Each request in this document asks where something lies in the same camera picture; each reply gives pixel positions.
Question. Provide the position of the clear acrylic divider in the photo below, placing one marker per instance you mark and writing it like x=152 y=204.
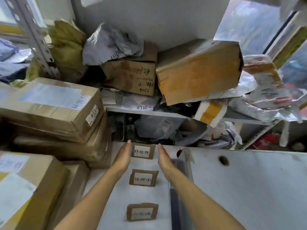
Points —
x=185 y=170

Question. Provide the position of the white flat mailer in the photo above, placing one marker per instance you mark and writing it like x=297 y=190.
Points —
x=141 y=102

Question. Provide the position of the white foam box yellow tape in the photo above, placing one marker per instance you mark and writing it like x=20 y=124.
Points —
x=211 y=112

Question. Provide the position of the yellow framed window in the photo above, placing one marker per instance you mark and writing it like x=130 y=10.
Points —
x=7 y=11

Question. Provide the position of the glass storefront with taped frame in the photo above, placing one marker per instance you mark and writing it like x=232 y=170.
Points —
x=247 y=21

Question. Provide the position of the large yellow-taped cardboard box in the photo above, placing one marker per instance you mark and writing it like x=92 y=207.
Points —
x=196 y=76

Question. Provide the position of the orange white wrapped bundle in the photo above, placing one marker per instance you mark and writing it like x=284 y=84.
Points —
x=263 y=71

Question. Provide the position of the dark grey plastic mailer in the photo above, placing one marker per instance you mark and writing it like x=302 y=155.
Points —
x=158 y=126

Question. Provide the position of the person's left forearm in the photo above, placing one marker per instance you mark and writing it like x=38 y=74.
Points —
x=91 y=206

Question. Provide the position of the olive yellow bag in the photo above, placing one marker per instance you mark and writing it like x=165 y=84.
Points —
x=67 y=45

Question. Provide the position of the brown cardboard sign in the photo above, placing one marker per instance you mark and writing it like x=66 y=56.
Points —
x=142 y=213
x=143 y=152
x=143 y=179

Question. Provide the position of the person's right hand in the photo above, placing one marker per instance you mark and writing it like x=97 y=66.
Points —
x=166 y=165

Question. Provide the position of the pile of cardboard parcels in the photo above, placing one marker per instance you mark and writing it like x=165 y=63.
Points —
x=52 y=110

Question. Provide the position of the pile of grey plastic mailers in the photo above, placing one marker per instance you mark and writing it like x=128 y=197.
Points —
x=12 y=57

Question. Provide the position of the small handwritten cardboard box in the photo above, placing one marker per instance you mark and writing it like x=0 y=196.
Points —
x=129 y=76

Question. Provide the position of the crumpled grey plastic bag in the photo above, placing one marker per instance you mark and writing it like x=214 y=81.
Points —
x=108 y=45

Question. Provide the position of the white woven sack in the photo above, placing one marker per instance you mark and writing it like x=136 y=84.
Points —
x=263 y=105

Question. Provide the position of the person's left hand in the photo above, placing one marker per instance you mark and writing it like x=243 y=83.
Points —
x=122 y=159

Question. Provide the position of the grey metal shelf rack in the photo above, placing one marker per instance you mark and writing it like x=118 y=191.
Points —
x=36 y=38

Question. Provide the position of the person's right forearm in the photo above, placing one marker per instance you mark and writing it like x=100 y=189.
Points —
x=203 y=208

